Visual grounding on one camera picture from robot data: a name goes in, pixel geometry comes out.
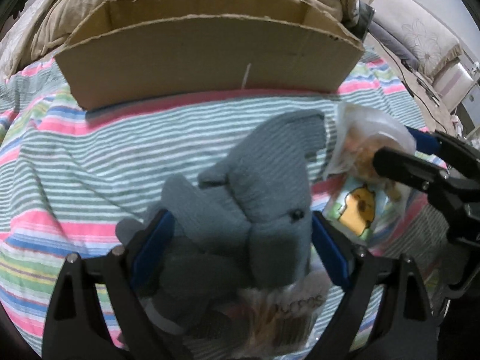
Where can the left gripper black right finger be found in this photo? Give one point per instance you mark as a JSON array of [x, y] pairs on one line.
[[404, 327]]

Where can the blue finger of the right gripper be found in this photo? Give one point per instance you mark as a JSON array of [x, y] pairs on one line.
[[426, 143], [411, 171]]

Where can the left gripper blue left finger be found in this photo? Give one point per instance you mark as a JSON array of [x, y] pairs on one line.
[[75, 327]]

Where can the clear snack bag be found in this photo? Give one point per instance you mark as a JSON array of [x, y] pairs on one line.
[[361, 132]]

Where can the grey knitted sock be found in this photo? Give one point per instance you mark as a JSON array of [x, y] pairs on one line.
[[245, 223]]

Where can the cartoon tissue pack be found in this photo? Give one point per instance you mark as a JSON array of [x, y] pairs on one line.
[[362, 211]]

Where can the crinkly snack packet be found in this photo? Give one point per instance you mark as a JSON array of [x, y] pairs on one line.
[[266, 323]]

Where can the striped colourful towel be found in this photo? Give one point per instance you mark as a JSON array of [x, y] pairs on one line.
[[69, 176]]

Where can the open cardboard box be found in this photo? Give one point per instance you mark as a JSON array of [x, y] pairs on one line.
[[118, 56]]

